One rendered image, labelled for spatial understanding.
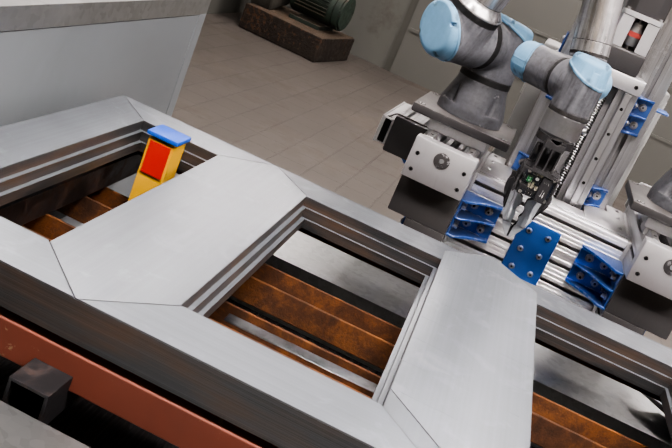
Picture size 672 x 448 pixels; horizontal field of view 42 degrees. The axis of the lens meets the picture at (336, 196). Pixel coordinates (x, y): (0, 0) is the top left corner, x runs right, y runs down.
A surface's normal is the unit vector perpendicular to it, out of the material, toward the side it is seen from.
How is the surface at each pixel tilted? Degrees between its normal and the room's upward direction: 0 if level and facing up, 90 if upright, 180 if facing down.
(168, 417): 90
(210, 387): 90
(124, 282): 0
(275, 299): 90
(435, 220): 90
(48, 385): 0
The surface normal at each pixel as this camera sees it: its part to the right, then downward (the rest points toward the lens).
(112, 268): 0.36, -0.88
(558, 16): -0.26, 0.22
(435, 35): -0.83, -0.01
